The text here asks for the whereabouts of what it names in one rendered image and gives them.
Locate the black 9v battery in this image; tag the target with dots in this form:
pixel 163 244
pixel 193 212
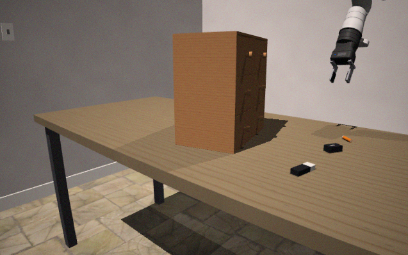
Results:
pixel 331 148

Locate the brown wooden drawer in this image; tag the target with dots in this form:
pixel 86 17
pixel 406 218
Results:
pixel 257 117
pixel 260 55
pixel 245 54
pixel 243 128
pixel 259 86
pixel 244 86

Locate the black and white eraser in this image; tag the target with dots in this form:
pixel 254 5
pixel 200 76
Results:
pixel 302 169

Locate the small brown wooden chest of drawers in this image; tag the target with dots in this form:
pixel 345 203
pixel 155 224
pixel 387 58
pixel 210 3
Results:
pixel 205 70

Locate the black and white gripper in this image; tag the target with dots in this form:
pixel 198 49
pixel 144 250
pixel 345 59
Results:
pixel 349 39

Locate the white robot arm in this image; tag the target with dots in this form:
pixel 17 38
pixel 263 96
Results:
pixel 357 9

